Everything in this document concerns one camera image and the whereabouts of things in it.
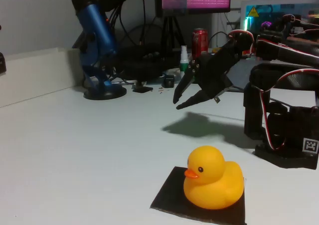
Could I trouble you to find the black leader arm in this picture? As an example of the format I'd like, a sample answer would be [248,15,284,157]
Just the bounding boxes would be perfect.
[260,14,319,45]

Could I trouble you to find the yellow rubber duck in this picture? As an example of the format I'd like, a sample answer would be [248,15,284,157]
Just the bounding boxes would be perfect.
[183,146,245,210]

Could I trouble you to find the black square pad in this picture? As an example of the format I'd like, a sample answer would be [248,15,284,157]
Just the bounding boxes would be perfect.
[150,166,247,225]

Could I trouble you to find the white green spray bottle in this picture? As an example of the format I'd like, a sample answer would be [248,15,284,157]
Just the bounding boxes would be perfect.
[179,45,189,80]

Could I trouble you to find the clear plastic wrapper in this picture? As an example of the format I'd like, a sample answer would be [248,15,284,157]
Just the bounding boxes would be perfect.
[163,68,182,83]

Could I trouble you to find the small black cube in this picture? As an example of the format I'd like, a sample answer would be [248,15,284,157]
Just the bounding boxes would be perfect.
[161,74,175,88]

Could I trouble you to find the grey desk mat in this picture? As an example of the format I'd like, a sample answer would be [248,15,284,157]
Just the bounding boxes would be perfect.
[225,59,252,92]

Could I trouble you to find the red soda can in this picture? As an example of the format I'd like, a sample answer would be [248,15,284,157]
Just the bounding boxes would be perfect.
[191,27,209,60]

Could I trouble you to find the black desk device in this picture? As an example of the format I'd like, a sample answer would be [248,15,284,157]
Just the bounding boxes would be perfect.
[113,43,181,82]

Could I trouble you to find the black tripod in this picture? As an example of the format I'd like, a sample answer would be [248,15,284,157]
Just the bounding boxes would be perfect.
[159,15,186,61]

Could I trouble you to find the blue microphone with stand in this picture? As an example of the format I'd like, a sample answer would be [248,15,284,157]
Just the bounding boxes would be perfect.
[71,0,127,101]

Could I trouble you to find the black white marker tag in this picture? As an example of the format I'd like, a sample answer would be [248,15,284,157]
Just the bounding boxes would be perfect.
[303,138,319,154]

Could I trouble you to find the white wooden box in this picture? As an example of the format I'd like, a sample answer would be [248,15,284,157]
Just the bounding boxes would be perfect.
[0,47,84,108]

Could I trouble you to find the small black object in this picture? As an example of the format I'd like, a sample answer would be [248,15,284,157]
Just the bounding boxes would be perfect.
[0,52,7,74]

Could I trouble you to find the small black base plate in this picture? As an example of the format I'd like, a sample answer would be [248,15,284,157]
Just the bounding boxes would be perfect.
[132,80,154,93]

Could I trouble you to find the black hanging cable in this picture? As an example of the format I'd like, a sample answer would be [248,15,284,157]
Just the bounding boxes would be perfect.
[138,0,148,46]

